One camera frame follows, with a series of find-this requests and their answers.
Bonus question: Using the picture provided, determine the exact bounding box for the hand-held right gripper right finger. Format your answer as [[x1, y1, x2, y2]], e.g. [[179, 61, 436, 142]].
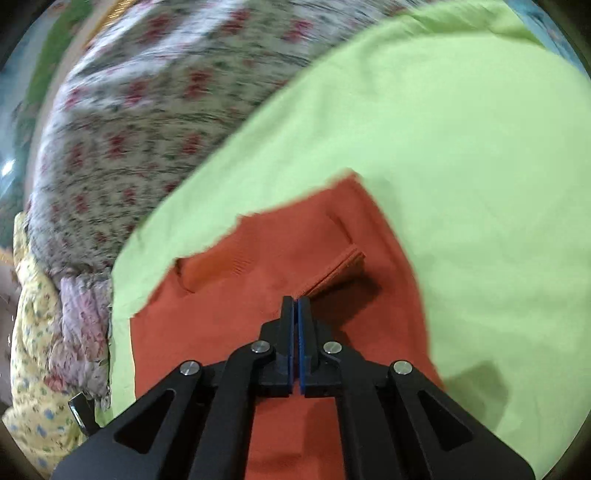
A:
[[298, 295, 536, 480]]

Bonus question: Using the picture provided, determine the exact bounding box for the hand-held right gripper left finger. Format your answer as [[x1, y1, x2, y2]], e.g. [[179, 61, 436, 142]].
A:
[[50, 295, 296, 480]]

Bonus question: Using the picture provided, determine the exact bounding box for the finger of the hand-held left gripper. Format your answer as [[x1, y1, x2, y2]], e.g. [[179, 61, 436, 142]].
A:
[[68, 392, 100, 437]]

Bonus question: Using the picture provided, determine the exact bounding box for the orange knit sweater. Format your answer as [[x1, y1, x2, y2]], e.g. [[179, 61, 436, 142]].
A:
[[130, 168, 446, 480]]

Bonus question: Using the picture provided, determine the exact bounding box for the yellow animal print quilt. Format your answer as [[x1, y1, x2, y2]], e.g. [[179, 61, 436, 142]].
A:
[[2, 212, 100, 478]]

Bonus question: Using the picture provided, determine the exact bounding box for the purple floral ruffled cloth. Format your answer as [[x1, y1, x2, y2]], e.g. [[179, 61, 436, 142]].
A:
[[58, 268, 114, 411]]

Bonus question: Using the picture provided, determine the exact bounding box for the light green bed sheet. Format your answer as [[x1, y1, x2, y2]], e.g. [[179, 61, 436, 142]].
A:
[[95, 0, 591, 480]]

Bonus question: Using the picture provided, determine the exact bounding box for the white red-flowered blanket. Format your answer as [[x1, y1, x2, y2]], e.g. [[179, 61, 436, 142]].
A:
[[25, 0, 416, 278]]

